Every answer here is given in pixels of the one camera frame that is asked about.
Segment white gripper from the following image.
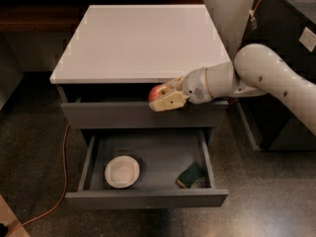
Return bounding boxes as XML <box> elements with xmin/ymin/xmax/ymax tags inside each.
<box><xmin>149</xmin><ymin>68</ymin><xmax>213</xmax><ymax>112</ymax></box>

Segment red apple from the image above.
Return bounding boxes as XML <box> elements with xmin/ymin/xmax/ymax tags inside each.
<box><xmin>149</xmin><ymin>84</ymin><xmax>172</xmax><ymax>102</ymax></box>

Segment grey drawer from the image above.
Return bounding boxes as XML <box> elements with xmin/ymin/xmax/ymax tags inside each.
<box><xmin>66</xmin><ymin>128</ymin><xmax>228</xmax><ymax>209</ymax></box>
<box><xmin>61</xmin><ymin>94</ymin><xmax>227</xmax><ymax>129</ymax></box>

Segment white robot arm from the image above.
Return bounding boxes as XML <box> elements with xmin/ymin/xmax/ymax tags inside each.
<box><xmin>149</xmin><ymin>43</ymin><xmax>316</xmax><ymax>134</ymax></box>

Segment grey drawer cabinet white top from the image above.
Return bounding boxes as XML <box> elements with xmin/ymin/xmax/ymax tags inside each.
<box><xmin>50</xmin><ymin>5</ymin><xmax>230</xmax><ymax>139</ymax></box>

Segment grey top drawer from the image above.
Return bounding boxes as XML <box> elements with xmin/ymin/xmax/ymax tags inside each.
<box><xmin>61</xmin><ymin>94</ymin><xmax>227</xmax><ymax>129</ymax></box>

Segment green yellow sponge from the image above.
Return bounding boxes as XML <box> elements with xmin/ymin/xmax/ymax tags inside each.
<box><xmin>177</xmin><ymin>163</ymin><xmax>204</xmax><ymax>189</ymax></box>

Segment white ceramic bowl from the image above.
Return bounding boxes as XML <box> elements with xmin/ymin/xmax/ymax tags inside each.
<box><xmin>105</xmin><ymin>156</ymin><xmax>140</xmax><ymax>189</ymax></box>

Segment black cabinet on right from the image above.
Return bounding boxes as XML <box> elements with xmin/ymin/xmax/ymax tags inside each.
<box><xmin>239</xmin><ymin>0</ymin><xmax>316</xmax><ymax>151</ymax></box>

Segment white square tag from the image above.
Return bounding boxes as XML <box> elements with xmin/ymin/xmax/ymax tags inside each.
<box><xmin>299</xmin><ymin>27</ymin><xmax>316</xmax><ymax>52</ymax></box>

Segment dark wooden shelf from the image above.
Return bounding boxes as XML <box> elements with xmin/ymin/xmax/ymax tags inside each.
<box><xmin>0</xmin><ymin>0</ymin><xmax>203</xmax><ymax>33</ymax></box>

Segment light wooden board corner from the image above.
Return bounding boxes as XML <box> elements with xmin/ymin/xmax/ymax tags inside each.
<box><xmin>0</xmin><ymin>195</ymin><xmax>30</xmax><ymax>237</ymax></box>

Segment orange floor cable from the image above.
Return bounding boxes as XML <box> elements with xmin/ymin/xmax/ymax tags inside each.
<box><xmin>5</xmin><ymin>123</ymin><xmax>71</xmax><ymax>237</ymax></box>

